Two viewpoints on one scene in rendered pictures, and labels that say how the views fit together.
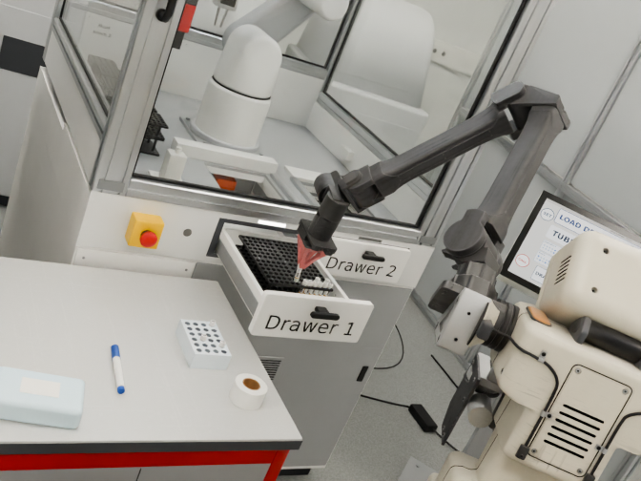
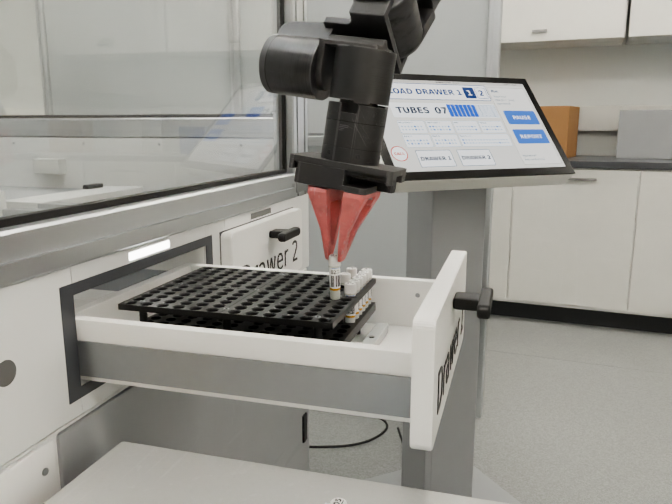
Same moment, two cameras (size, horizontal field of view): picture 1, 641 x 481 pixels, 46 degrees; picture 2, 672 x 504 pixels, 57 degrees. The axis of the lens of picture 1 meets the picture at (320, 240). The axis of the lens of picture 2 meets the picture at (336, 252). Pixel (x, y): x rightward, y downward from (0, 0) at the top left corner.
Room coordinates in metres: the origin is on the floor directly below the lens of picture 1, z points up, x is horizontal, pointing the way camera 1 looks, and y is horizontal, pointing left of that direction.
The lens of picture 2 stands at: (1.15, 0.40, 1.07)
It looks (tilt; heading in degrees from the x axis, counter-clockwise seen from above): 11 degrees down; 321
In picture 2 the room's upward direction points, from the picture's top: straight up
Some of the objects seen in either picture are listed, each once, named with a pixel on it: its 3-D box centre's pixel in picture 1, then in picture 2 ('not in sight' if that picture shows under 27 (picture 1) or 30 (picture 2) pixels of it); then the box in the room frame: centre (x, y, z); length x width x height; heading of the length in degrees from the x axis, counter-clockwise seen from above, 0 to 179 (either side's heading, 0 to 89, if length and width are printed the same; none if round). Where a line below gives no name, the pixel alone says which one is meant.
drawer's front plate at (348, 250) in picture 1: (362, 260); (267, 252); (1.98, -0.13, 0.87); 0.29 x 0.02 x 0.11; 124
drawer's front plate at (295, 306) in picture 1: (313, 317); (443, 330); (1.54, -0.05, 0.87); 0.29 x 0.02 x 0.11; 124
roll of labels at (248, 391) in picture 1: (248, 391); not in sight; (1.30, 0.01, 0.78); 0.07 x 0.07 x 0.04
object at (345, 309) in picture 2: (299, 284); (348, 299); (1.62, 0.00, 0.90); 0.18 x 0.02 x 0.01; 124
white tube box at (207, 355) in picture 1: (202, 344); not in sight; (1.40, 0.15, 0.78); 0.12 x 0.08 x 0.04; 34
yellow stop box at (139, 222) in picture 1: (144, 231); not in sight; (1.60, 0.39, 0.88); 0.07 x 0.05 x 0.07; 124
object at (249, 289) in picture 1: (279, 272); (250, 321); (1.71, 0.06, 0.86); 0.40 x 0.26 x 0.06; 34
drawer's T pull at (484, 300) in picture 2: (322, 312); (472, 301); (1.51, -0.07, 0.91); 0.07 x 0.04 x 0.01; 124
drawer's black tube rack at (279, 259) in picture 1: (280, 272); (257, 318); (1.70, 0.06, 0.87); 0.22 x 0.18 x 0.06; 34
